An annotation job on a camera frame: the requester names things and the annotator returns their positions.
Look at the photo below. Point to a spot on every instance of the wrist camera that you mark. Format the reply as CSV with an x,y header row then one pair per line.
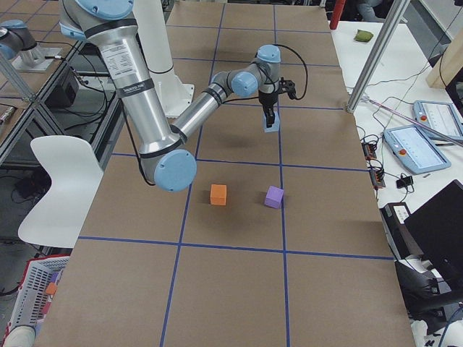
x,y
287,87

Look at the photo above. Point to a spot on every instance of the far teach pendant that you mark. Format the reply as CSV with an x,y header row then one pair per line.
x,y
439,116

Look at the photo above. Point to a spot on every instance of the teach pendant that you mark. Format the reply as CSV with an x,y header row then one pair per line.
x,y
415,150
439,116

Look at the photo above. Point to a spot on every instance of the near teach pendant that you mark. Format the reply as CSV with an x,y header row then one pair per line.
x,y
415,150

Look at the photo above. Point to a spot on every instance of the white chair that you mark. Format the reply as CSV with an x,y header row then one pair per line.
x,y
57,219

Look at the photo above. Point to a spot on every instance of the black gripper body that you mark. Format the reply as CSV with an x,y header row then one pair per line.
x,y
267,101

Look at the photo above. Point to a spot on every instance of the white plastic basket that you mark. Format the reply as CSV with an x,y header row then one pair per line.
x,y
31,295

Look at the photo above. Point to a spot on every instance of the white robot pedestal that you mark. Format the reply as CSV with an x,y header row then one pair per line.
x,y
174,95

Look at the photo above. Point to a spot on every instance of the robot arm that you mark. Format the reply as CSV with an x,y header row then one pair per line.
x,y
131,37

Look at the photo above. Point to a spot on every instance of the green bean bag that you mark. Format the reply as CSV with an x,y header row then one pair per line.
x,y
363,36

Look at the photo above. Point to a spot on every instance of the orange foam block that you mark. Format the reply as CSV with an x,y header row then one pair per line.
x,y
218,194

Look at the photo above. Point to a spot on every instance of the light blue foam block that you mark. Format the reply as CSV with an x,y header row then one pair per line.
x,y
274,127

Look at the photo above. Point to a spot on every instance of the black laptop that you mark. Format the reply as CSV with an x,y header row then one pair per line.
x,y
437,229

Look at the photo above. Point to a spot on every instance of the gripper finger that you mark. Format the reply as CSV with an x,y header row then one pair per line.
x,y
269,118

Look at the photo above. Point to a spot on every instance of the reacher grabber tool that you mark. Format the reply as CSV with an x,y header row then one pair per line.
x,y
433,134

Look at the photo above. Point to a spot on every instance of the purple foam block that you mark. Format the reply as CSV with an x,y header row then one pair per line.
x,y
274,197

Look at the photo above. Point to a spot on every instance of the aluminium frame post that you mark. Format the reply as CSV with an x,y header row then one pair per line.
x,y
393,18

